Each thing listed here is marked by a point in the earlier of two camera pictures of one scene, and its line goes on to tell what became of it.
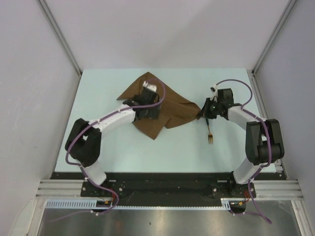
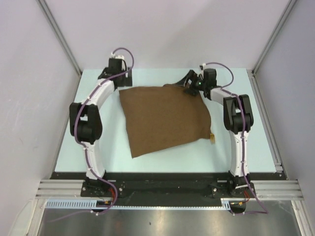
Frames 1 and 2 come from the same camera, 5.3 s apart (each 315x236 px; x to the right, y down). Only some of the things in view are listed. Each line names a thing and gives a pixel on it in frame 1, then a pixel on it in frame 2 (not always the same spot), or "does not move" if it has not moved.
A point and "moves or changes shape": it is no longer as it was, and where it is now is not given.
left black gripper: x=153 y=113 to x=127 y=80
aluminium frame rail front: x=280 y=189 does not move
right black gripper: x=204 y=112 to x=191 y=89
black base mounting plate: x=167 y=189 does not move
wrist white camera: x=150 y=86 to x=117 y=56
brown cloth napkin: x=175 y=109 moves or changes shape
